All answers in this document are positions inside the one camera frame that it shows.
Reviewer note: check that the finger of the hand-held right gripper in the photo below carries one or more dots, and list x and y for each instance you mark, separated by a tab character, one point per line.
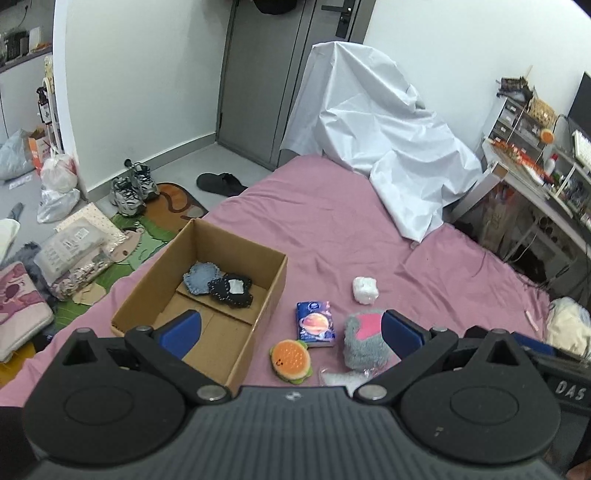
526	340

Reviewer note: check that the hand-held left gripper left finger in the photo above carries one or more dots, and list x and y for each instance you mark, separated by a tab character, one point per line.
182	330

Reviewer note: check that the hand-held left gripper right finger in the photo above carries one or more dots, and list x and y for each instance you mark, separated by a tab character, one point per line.
401	334

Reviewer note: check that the grey fuzzy pouch pink heart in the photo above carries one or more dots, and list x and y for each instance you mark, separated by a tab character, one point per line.
360	350

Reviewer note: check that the cardboard box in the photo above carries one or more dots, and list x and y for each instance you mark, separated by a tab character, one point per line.
161	277

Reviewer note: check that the clear plastic bag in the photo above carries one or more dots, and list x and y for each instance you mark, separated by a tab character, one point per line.
339	378

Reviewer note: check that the burger plush toy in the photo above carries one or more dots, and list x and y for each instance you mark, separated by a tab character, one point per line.
288	360

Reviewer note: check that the cream cloth bundle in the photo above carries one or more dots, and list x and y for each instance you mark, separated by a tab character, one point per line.
570	325

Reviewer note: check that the blue denim coaster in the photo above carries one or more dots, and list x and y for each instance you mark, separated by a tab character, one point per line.
198	279

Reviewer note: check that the black coaster with white patch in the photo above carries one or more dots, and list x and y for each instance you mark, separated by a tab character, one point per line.
221	291

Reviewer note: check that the green cartoon floor mat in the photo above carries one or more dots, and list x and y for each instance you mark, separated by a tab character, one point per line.
152	235

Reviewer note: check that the patterned fabric package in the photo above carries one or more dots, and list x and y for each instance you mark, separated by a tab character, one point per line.
81	277

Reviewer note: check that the white desk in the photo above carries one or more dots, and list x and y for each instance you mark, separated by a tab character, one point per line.
535	203

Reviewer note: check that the clear wrapped grey package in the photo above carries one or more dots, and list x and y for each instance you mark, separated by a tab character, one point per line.
69	249

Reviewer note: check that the cream floral fabric package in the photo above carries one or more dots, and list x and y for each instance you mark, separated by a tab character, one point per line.
94	217

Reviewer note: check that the black slipper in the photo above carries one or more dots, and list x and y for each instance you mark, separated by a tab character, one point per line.
221	183

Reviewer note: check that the pink padded sleeve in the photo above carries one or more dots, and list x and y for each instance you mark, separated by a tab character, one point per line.
21	309

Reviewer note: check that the dark grey furry cloth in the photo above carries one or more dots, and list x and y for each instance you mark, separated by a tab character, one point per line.
30	258

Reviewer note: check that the white bottle red cap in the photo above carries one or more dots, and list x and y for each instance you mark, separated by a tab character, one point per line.
551	167

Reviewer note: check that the white plastic bags on floor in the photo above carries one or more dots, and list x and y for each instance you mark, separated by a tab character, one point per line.
57	205

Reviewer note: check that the white cover cloth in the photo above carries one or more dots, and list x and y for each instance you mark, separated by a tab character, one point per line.
369	138

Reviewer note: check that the white plastic bag red print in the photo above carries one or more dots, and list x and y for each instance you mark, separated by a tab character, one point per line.
59	173

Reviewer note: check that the white keyboard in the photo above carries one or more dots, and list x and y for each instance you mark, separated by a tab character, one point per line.
582	148

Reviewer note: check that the grey sock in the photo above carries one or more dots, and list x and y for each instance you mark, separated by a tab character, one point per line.
16	211

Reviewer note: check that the orange round toy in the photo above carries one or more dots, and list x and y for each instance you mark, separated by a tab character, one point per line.
548	136

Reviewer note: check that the white drawer organizer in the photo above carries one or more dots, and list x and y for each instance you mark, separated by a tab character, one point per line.
515	120

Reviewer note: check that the orange carton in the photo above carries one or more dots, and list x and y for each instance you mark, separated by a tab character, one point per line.
39	150

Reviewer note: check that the woven basket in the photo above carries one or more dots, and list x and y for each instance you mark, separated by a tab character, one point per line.
541	110

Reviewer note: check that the black monitor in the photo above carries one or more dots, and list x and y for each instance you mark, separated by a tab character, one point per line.
581	106

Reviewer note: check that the grey plastic bag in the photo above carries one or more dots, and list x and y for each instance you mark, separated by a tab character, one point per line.
14	154

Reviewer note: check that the white storage rack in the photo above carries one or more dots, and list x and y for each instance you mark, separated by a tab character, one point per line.
53	115

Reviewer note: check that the grey door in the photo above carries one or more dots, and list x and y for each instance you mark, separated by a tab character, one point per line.
263	92

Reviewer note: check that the black spray bottle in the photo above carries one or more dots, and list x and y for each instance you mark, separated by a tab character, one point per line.
44	108

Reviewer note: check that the black door lock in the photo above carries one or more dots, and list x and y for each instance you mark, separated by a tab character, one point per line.
341	18

